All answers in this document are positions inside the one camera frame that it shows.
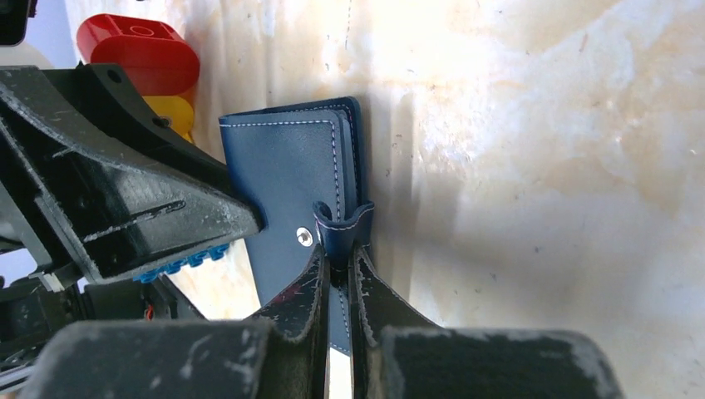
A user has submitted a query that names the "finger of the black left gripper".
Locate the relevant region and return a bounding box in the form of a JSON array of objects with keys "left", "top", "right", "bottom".
[{"left": 42, "top": 63, "right": 243, "bottom": 199}]

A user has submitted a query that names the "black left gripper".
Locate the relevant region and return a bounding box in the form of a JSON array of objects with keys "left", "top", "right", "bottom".
[{"left": 1, "top": 66, "right": 263, "bottom": 381}]

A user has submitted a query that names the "dark blue card holder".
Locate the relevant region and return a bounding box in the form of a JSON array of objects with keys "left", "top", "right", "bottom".
[{"left": 219, "top": 96, "right": 374, "bottom": 353}]

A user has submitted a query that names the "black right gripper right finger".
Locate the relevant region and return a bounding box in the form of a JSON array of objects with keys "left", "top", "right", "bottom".
[{"left": 348, "top": 248, "right": 623, "bottom": 398}]

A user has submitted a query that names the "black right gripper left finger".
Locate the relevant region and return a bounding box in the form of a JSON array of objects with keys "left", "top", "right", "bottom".
[{"left": 20, "top": 245, "right": 329, "bottom": 398}]

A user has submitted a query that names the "red yellow toy brick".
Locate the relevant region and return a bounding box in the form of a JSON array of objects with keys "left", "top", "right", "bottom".
[{"left": 76, "top": 13, "right": 200, "bottom": 142}]

